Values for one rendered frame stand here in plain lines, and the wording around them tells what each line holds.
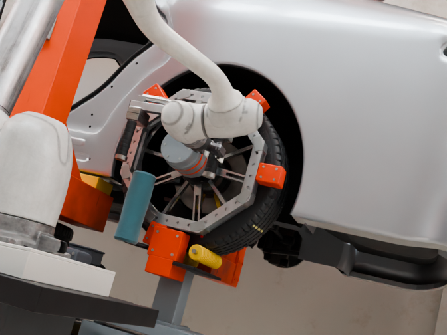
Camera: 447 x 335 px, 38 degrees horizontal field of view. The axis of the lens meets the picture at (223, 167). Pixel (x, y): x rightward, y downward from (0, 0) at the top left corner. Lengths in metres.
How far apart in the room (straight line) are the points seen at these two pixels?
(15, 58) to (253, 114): 0.67
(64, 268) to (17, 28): 0.62
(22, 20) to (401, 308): 4.81
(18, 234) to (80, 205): 1.41
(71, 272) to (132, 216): 1.14
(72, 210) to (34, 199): 1.35
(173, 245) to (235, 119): 0.73
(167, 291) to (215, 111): 0.96
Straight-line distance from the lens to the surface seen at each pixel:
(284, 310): 6.01
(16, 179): 1.30
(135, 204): 2.37
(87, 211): 2.74
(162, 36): 1.74
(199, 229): 2.39
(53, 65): 2.42
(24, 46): 1.58
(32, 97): 2.42
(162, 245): 2.43
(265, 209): 2.45
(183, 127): 1.86
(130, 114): 2.38
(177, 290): 2.55
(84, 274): 1.29
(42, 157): 1.31
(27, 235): 1.30
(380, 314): 5.92
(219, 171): 2.54
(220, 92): 1.81
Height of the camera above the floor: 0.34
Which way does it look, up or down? 12 degrees up
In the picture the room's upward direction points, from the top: 15 degrees clockwise
